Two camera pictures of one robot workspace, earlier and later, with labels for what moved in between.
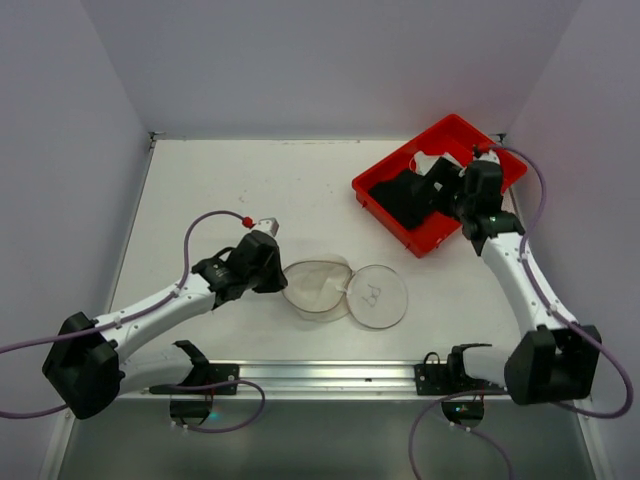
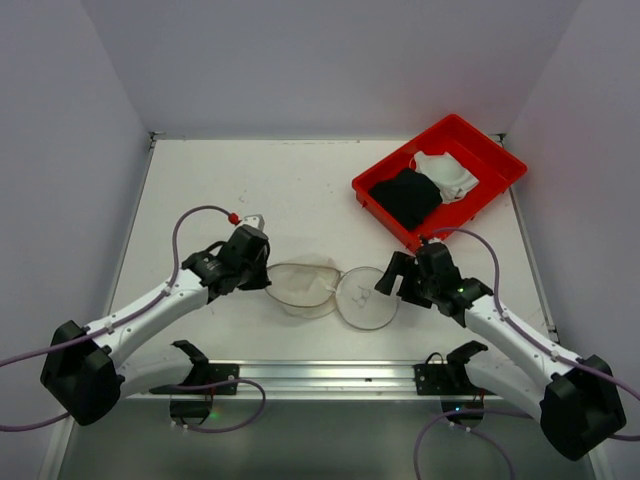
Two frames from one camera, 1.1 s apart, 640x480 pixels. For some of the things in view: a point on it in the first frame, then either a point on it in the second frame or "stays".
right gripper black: x=436 y=178 -> x=407 y=282
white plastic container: x=328 y=288 stays
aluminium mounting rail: x=293 y=380 stays
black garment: x=406 y=195 stays
